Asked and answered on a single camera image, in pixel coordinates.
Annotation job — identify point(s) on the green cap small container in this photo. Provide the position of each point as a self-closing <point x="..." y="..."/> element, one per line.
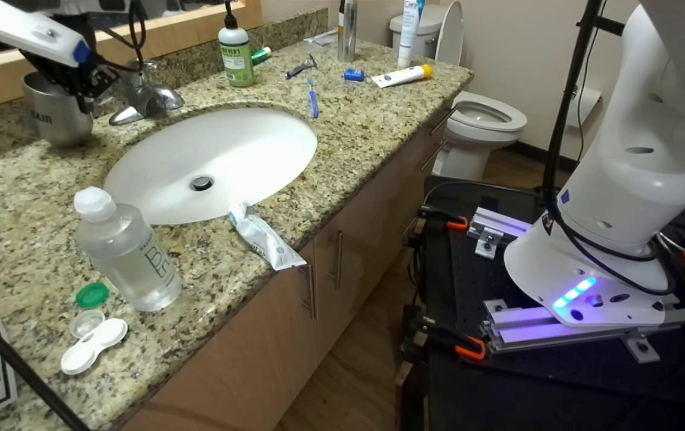
<point x="89" y="308"/>

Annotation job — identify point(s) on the black camera pole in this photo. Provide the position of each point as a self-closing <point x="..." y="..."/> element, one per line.
<point x="40" y="388"/>

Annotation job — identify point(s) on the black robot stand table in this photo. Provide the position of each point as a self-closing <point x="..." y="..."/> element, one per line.
<point x="591" y="386"/>

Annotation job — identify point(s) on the blue bottle cap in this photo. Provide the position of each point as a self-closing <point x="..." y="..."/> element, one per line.
<point x="353" y="74"/>

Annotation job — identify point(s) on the chrome faucet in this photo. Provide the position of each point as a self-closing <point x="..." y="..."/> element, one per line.
<point x="142" y="100"/>

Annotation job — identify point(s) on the silver metal cup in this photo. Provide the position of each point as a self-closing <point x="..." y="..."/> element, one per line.
<point x="54" y="112"/>

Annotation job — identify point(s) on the green soap pump bottle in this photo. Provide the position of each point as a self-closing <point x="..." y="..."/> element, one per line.
<point x="236" y="52"/>

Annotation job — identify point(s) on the wooden vanity cabinet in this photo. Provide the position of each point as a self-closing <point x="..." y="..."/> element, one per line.
<point x="249" y="335"/>

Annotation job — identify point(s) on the tall white tube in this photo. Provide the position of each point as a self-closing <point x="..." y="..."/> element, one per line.
<point x="408" y="29"/>

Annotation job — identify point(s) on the blue toothbrush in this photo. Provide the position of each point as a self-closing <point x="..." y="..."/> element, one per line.
<point x="313" y="108"/>

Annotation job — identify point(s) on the white contact lens case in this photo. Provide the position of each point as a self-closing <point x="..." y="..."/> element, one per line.
<point x="85" y="352"/>

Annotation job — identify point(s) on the clear plastic bottle white cap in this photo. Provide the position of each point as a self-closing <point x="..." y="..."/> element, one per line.
<point x="123" y="248"/>

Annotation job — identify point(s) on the squeezed toothpaste tube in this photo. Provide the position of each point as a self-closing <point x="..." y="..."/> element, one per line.
<point x="263" y="240"/>

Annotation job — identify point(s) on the white tube yellow cap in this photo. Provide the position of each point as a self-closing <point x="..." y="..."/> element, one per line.
<point x="402" y="74"/>

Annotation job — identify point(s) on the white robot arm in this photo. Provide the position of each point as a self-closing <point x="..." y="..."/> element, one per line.
<point x="586" y="260"/>

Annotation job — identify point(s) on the wooden framed mirror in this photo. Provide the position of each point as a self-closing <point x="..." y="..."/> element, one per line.
<point x="165" y="34"/>

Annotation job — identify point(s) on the white oval sink basin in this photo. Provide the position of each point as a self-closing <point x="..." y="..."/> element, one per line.
<point x="208" y="163"/>

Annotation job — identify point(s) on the black razor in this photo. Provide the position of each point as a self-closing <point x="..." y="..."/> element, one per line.
<point x="309" y="62"/>

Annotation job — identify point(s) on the orange black clamp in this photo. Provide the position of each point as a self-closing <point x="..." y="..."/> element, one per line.
<point x="452" y="344"/>

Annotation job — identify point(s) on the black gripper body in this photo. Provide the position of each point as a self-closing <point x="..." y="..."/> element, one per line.
<point x="89" y="78"/>

